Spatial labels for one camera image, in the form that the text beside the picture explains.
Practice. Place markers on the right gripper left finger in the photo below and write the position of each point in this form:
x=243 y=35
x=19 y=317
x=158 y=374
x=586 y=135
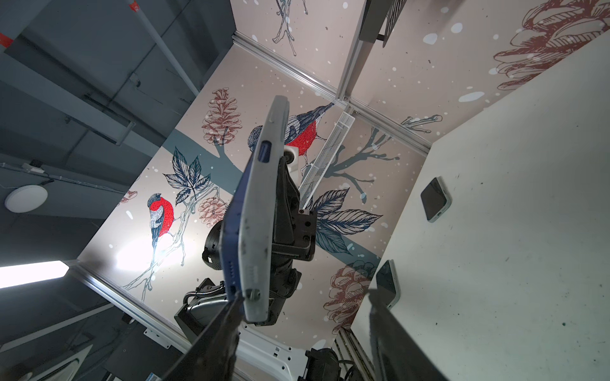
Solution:
x=213 y=355

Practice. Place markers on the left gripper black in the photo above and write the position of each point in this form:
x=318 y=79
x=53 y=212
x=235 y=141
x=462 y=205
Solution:
x=294 y=239

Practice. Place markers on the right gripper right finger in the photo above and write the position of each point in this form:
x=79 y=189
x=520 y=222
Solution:
x=395 y=355

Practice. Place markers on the light blue phone case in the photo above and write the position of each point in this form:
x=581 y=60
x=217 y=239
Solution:
x=257 y=217

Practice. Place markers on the blue phone black screen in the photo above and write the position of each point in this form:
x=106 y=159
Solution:
x=229 y=238

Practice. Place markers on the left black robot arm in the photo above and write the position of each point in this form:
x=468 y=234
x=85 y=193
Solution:
x=203 y=304

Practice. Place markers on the black phone near left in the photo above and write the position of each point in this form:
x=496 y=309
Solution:
x=387 y=284

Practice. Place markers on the black phone far left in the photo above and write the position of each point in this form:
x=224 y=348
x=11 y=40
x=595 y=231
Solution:
x=435 y=199

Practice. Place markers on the ceiling round lamp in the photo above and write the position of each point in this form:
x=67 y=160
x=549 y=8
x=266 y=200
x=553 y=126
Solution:
x=25 y=199

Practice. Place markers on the white wire wall basket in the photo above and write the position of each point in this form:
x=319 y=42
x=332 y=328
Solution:
x=326 y=155

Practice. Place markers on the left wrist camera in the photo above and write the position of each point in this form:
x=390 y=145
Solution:
x=292 y=157

